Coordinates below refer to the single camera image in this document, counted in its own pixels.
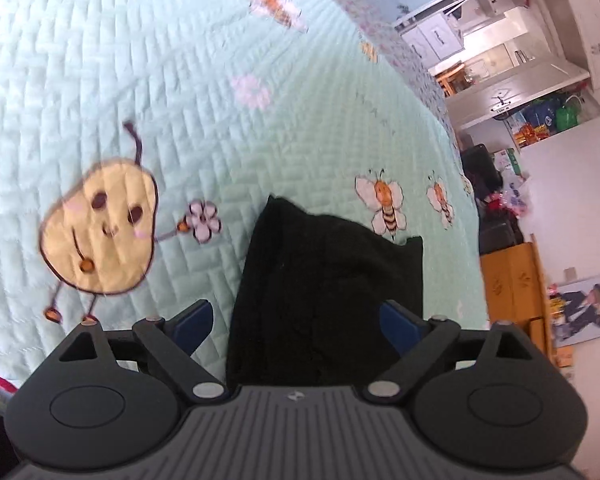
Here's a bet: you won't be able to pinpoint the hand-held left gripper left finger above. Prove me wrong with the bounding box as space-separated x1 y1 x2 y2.
57 300 228 405

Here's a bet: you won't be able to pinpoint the white corner shelf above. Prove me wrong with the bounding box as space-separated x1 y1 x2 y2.
450 0 536 26

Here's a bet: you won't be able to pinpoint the white plastic bag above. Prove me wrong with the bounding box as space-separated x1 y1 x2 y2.
500 167 531 201

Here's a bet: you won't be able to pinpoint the black long-sleeved shirt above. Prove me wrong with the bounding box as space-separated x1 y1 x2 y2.
226 195 425 388

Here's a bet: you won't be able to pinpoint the green bee-print quilt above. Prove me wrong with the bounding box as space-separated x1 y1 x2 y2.
0 0 491 391

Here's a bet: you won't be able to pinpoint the hanging colourful bags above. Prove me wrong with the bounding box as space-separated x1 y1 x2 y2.
510 92 588 148

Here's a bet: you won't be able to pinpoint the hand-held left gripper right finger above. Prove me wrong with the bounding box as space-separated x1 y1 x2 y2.
364 300 536 405

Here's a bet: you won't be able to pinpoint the red plastic bag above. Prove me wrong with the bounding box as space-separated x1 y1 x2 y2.
485 192 523 216

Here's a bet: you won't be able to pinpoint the black armchair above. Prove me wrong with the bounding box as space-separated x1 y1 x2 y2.
461 144 526 256

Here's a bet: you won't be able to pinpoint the wooden chair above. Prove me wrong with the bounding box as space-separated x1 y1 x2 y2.
435 62 473 98

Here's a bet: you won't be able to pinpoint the wall poster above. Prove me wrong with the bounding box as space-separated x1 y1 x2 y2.
547 275 600 348

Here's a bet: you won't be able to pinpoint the green white carton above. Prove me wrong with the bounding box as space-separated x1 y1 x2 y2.
495 147 523 178

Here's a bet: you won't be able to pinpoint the wooden dresser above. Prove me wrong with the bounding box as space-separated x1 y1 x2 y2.
480 242 576 368

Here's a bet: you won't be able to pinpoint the white drawer cabinet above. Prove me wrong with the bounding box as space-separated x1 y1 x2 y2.
402 12 466 68

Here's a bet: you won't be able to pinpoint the white door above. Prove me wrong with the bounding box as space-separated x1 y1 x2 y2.
445 62 593 131

